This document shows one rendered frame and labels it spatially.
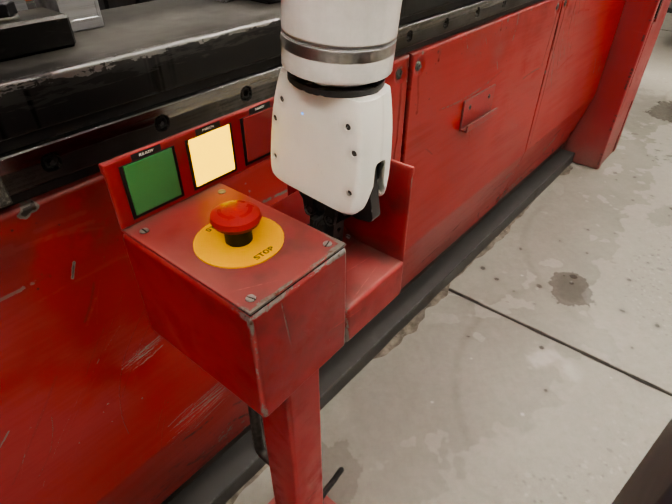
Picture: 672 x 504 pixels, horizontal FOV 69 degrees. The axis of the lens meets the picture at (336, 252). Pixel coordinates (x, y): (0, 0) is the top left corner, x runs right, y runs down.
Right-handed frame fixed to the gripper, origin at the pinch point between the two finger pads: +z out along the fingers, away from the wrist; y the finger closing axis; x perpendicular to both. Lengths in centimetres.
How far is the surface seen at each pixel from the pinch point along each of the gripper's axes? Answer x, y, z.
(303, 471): -6.3, 3.7, 34.1
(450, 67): 62, -20, 5
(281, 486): -7.8, 1.2, 39.7
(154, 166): -11.0, -9.7, -7.6
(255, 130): 0.2, -9.6, -7.0
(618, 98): 190, -6, 43
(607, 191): 174, 7, 74
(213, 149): -5.0, -9.6, -6.9
